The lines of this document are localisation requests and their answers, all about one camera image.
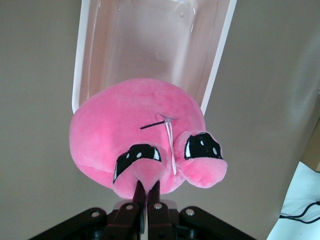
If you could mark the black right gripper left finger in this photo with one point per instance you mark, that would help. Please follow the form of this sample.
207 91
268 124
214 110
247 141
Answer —
125 220

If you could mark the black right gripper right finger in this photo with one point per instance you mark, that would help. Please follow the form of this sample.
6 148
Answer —
162 220

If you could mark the pink plush toy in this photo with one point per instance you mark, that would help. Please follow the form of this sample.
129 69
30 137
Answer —
112 125

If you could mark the brown cardboard box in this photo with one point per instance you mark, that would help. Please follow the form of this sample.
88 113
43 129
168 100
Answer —
312 150

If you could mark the translucent plastic storage box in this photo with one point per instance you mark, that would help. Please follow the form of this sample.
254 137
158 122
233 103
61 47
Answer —
150 50

